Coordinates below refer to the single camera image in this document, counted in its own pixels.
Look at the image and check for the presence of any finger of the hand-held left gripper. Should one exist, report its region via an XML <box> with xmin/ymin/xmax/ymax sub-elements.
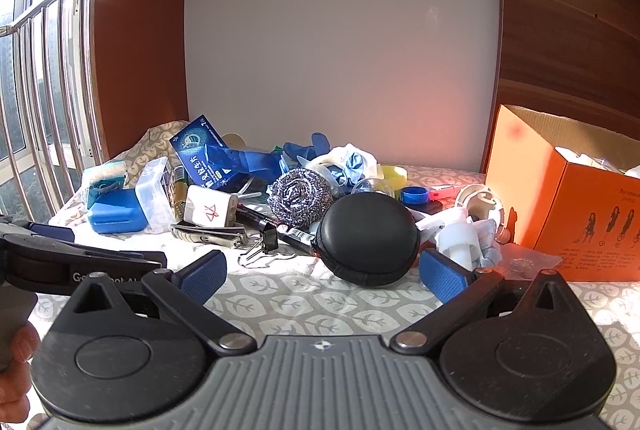
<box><xmin>20</xmin><ymin>221</ymin><xmax>77</xmax><ymax>243</ymax></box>
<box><xmin>65</xmin><ymin>244</ymin><xmax>168</xmax><ymax>272</ymax></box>

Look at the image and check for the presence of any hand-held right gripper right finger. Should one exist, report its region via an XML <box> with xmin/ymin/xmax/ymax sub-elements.
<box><xmin>390</xmin><ymin>248</ymin><xmax>572</xmax><ymax>356</ymax></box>

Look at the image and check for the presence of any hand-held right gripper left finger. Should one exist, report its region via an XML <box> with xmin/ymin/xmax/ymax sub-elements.
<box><xmin>70</xmin><ymin>250</ymin><xmax>254</xmax><ymax>358</ymax></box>

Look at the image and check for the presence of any blue plastic case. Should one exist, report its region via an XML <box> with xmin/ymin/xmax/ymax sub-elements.
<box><xmin>87</xmin><ymin>187</ymin><xmax>149</xmax><ymax>234</ymax></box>

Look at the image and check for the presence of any orange cardboard box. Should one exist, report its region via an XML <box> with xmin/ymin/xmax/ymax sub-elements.
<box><xmin>484</xmin><ymin>104</ymin><xmax>640</xmax><ymax>283</ymax></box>

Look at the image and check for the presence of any steel wool scourer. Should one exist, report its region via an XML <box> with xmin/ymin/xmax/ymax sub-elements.
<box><xmin>266</xmin><ymin>170</ymin><xmax>334</xmax><ymax>227</ymax></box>

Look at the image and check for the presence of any person's left hand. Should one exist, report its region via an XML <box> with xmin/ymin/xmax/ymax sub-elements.
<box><xmin>0</xmin><ymin>325</ymin><xmax>42</xmax><ymax>430</ymax></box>

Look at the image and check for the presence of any white spray pump head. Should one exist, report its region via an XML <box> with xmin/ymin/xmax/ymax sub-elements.
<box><xmin>434</xmin><ymin>209</ymin><xmax>482</xmax><ymax>270</ymax></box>

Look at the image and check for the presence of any metal nail clipper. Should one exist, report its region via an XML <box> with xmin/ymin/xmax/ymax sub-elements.
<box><xmin>169</xmin><ymin>222</ymin><xmax>249</xmax><ymax>250</ymax></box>

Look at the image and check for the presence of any white box with red mark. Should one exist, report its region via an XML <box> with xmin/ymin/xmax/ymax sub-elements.
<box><xmin>183</xmin><ymin>185</ymin><xmax>237</xmax><ymax>229</ymax></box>

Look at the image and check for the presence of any black binder clip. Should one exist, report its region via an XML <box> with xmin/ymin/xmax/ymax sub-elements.
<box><xmin>239</xmin><ymin>227</ymin><xmax>282</xmax><ymax>262</ymax></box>

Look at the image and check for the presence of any clear plastic storage box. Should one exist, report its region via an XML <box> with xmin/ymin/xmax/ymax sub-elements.
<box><xmin>134</xmin><ymin>157</ymin><xmax>174</xmax><ymax>233</ymax></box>

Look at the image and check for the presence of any white and teal pouch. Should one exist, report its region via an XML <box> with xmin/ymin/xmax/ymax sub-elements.
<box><xmin>81</xmin><ymin>159</ymin><xmax>127</xmax><ymax>198</ymax></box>

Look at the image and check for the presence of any clear plastic wrapper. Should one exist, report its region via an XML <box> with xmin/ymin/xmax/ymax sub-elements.
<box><xmin>497</xmin><ymin>241</ymin><xmax>563</xmax><ymax>282</ymax></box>

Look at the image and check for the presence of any white round plastic hook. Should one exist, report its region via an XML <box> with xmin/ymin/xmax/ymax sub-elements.
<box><xmin>454</xmin><ymin>183</ymin><xmax>504</xmax><ymax>222</ymax></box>

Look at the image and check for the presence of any blue bottle cap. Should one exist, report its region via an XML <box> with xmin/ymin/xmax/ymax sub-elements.
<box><xmin>401</xmin><ymin>186</ymin><xmax>432</xmax><ymax>207</ymax></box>

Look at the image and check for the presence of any black round zip case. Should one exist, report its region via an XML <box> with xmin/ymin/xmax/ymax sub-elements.
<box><xmin>311</xmin><ymin>194</ymin><xmax>422</xmax><ymax>289</ymax></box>

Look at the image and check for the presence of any leaf printed bed sheet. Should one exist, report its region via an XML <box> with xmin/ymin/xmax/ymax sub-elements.
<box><xmin>27</xmin><ymin>120</ymin><xmax>640</xmax><ymax>430</ymax></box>

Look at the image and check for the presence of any black marker pen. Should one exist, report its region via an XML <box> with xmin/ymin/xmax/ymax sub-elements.
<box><xmin>234</xmin><ymin>206</ymin><xmax>321</xmax><ymax>257</ymax></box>

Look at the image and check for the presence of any metal window railing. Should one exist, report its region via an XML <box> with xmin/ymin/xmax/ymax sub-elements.
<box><xmin>0</xmin><ymin>0</ymin><xmax>110</xmax><ymax>223</ymax></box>

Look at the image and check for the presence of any dark blue printed box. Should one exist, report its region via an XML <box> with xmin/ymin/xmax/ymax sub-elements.
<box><xmin>169</xmin><ymin>113</ymin><xmax>242</xmax><ymax>192</ymax></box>

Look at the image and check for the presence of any white plastic bag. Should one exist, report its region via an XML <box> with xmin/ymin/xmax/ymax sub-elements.
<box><xmin>320</xmin><ymin>143</ymin><xmax>383</xmax><ymax>183</ymax></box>

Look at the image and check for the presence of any blue rubber glove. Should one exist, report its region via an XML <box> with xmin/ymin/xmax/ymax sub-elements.
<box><xmin>281</xmin><ymin>131</ymin><xmax>332</xmax><ymax>172</ymax></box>

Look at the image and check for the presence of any wooden headboard panel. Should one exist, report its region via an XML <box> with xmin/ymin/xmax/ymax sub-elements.
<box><xmin>481</xmin><ymin>0</ymin><xmax>640</xmax><ymax>177</ymax></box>

